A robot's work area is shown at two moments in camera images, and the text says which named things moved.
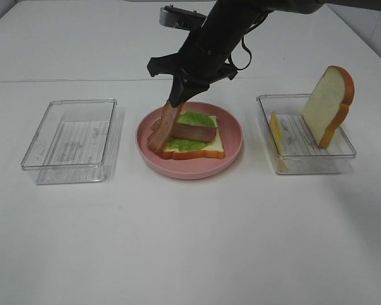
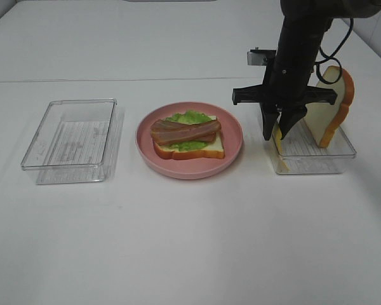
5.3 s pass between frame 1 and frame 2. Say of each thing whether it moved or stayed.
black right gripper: moved
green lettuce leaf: stayed
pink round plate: stayed
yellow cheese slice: stayed
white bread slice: stayed
